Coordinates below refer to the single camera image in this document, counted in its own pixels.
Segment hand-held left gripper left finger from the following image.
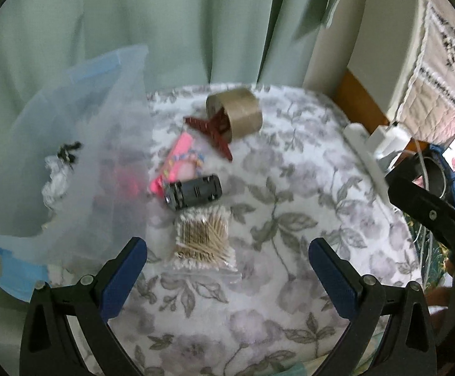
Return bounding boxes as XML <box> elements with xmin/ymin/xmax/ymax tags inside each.
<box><xmin>19</xmin><ymin>237</ymin><xmax>148</xmax><ymax>376</ymax></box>

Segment floral quilted cover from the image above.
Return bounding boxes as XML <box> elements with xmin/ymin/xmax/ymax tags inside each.
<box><xmin>394</xmin><ymin>0</ymin><xmax>455</xmax><ymax>145</ymax></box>

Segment white padded headboard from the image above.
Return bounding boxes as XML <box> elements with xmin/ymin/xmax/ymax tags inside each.
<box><xmin>302</xmin><ymin>0</ymin><xmax>428</xmax><ymax>126</ymax></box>

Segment black charger plug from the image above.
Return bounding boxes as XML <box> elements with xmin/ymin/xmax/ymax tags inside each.
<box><xmin>394</xmin><ymin>156</ymin><xmax>426</xmax><ymax>183</ymax></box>

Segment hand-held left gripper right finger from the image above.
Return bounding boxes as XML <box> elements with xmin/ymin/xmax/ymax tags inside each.
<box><xmin>308</xmin><ymin>238</ymin><xmax>437</xmax><ymax>376</ymax></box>

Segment brown packing tape roll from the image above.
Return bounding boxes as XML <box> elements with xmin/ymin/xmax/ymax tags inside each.
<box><xmin>206</xmin><ymin>88</ymin><xmax>263</xmax><ymax>142</ymax></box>

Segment green curtain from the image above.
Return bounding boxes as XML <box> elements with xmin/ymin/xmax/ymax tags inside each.
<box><xmin>0</xmin><ymin>0</ymin><xmax>369</xmax><ymax>322</ymax></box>

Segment black round container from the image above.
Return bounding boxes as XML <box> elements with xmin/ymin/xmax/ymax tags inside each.
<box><xmin>423</xmin><ymin>156</ymin><xmax>449</xmax><ymax>200</ymax></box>

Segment grey floral blanket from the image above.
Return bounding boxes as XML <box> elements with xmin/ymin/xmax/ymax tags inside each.
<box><xmin>47</xmin><ymin>82</ymin><xmax>424</xmax><ymax>376</ymax></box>

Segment bag of cotton swabs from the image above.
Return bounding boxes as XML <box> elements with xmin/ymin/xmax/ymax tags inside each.
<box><xmin>164</xmin><ymin>207</ymin><xmax>241</xmax><ymax>283</ymax></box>

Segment clear plastic container blue latches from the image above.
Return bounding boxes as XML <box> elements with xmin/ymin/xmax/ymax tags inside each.
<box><xmin>0</xmin><ymin>45</ymin><xmax>154</xmax><ymax>302</ymax></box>

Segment pink hair tie packet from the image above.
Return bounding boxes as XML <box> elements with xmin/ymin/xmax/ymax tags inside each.
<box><xmin>149</xmin><ymin>131</ymin><xmax>207</xmax><ymax>196</ymax></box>

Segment white power strip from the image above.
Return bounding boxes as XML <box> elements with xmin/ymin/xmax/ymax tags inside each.
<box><xmin>343</xmin><ymin>123</ymin><xmax>398</xmax><ymax>212</ymax></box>

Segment dark red hair claw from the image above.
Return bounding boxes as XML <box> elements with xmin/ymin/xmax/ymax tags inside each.
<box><xmin>184</xmin><ymin>107</ymin><xmax>234</xmax><ymax>163</ymax></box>

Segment white charger plug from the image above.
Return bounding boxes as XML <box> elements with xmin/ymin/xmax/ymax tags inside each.
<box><xmin>369</xmin><ymin>123</ymin><xmax>410</xmax><ymax>161</ymax></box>

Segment white cable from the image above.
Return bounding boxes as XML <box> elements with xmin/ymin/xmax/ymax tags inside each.
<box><xmin>392</xmin><ymin>119</ymin><xmax>434</xmax><ymax>283</ymax></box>

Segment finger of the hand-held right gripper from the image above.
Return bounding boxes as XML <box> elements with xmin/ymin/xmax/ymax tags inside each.
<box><xmin>386</xmin><ymin>175</ymin><xmax>455</xmax><ymax>267</ymax></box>

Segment white paper ball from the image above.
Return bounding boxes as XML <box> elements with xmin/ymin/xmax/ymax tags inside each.
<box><xmin>41</xmin><ymin>154</ymin><xmax>75</xmax><ymax>208</ymax></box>

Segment leopard print toothed headband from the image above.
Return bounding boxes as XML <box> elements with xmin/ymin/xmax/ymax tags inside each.
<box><xmin>57</xmin><ymin>141</ymin><xmax>82</xmax><ymax>163</ymax></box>

